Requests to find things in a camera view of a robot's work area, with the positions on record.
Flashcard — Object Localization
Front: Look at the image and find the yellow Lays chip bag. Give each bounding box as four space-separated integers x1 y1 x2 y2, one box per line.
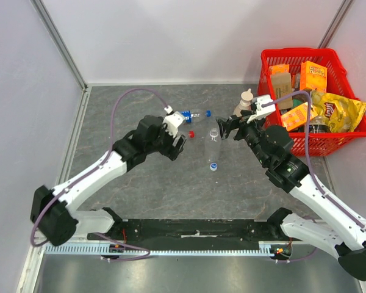
310 90 366 133

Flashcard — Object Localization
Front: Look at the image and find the aluminium frame rail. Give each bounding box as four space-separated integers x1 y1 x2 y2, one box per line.
31 0 88 91

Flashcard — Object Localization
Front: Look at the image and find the orange snack box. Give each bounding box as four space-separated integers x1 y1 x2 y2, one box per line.
281 102 318 131

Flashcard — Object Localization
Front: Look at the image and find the slotted cable duct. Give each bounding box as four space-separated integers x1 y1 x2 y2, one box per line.
43 241 275 257

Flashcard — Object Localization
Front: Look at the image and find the red bottle cap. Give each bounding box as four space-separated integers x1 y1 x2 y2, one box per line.
188 131 195 139

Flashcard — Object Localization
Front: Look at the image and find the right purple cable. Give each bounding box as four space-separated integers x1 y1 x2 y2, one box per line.
262 90 366 262

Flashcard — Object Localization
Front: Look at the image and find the dark jar in basket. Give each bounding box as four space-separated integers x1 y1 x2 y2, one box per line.
297 116 329 134

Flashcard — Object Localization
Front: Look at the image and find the Pepsi bottle blue label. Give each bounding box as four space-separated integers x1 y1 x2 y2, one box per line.
179 109 212 125

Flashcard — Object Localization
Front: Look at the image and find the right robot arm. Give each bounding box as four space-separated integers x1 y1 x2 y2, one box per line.
216 115 366 281

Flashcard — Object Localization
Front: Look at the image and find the purple cable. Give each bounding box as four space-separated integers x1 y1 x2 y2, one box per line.
30 88 171 262
262 90 366 262

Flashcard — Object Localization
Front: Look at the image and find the small orange box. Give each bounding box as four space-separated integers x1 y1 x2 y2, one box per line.
268 63 290 75

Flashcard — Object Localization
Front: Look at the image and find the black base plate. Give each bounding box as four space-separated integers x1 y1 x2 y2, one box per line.
109 218 306 253

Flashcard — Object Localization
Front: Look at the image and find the clear Pocari Sweat bottle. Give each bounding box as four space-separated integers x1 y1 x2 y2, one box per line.
205 128 221 163

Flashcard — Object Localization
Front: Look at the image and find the orange Sugar Daddy box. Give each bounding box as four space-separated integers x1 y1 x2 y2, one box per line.
300 61 328 92

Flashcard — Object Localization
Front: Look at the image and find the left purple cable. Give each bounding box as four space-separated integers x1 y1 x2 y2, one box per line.
30 88 171 262

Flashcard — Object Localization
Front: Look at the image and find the red label water bottle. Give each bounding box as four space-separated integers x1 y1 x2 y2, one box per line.
179 131 195 139

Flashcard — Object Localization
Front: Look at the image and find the beige nozzle bottle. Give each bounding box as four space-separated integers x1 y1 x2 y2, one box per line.
233 89 254 117

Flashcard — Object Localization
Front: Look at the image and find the brown cardboard box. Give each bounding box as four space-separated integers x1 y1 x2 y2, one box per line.
270 72 293 110

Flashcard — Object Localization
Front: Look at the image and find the blue white Pocari cap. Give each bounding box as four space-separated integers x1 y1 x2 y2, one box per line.
209 162 218 172

